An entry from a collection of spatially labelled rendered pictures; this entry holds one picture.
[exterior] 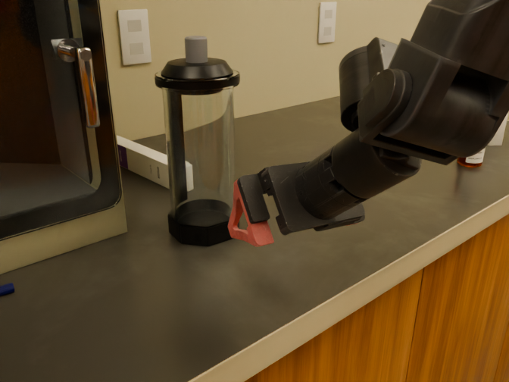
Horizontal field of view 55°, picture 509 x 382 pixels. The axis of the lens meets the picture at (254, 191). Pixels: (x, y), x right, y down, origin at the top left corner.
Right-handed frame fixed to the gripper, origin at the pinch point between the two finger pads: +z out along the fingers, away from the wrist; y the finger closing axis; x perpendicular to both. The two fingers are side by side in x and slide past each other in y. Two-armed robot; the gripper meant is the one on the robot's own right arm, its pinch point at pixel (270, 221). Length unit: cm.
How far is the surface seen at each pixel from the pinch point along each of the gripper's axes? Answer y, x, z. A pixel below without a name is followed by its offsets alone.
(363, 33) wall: -93, -64, 44
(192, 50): 2.0, -23.2, 1.1
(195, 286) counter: 6.2, 3.8, 9.9
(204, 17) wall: -30, -61, 39
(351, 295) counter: -9.0, 10.5, 1.3
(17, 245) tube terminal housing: 22.4, -7.9, 21.4
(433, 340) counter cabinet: -41, 23, 20
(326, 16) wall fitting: -73, -66, 40
